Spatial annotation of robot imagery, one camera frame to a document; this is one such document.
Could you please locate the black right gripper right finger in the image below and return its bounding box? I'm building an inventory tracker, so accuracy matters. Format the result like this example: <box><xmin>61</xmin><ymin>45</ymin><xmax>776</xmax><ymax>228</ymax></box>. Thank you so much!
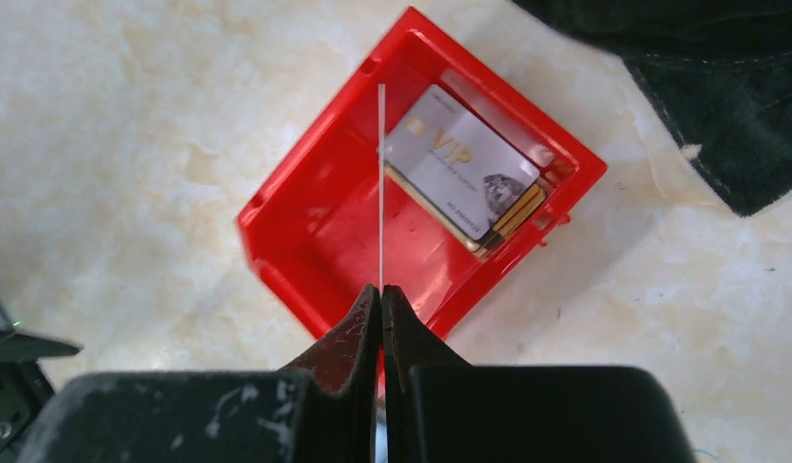
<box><xmin>381</xmin><ymin>286</ymin><xmax>695</xmax><ymax>462</ymax></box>

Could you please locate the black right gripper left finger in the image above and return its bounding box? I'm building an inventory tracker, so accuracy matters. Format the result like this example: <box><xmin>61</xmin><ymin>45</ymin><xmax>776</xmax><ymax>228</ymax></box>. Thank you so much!
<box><xmin>18</xmin><ymin>286</ymin><xmax>381</xmax><ymax>462</ymax></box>

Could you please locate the red plastic bin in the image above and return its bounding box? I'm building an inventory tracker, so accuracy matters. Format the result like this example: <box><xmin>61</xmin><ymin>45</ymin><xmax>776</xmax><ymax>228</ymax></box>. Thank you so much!
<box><xmin>237</xmin><ymin>8</ymin><xmax>607</xmax><ymax>337</ymax></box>

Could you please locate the thin card edge-on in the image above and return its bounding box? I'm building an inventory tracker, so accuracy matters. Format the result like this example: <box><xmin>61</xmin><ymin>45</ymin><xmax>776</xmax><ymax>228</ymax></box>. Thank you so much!
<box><xmin>377</xmin><ymin>83</ymin><xmax>386</xmax><ymax>289</ymax></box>

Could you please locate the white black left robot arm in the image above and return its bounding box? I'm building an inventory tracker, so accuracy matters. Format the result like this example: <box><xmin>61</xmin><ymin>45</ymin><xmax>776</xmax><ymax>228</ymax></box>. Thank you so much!
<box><xmin>0</xmin><ymin>302</ymin><xmax>82</xmax><ymax>462</ymax></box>

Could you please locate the gold credit cards stack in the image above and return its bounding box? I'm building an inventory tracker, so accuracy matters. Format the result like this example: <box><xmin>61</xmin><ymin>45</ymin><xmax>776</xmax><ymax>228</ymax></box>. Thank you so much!
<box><xmin>385</xmin><ymin>164</ymin><xmax>550</xmax><ymax>260</ymax></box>

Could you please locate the silver credit card in bin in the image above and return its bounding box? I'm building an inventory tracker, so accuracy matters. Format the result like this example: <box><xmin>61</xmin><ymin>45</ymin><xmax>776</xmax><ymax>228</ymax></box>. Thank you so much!
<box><xmin>385</xmin><ymin>85</ymin><xmax>540</xmax><ymax>237</ymax></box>

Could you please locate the black floral blanket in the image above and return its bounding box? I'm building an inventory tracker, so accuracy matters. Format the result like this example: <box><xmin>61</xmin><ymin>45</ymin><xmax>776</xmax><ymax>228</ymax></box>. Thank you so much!
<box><xmin>522</xmin><ymin>0</ymin><xmax>792</xmax><ymax>216</ymax></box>

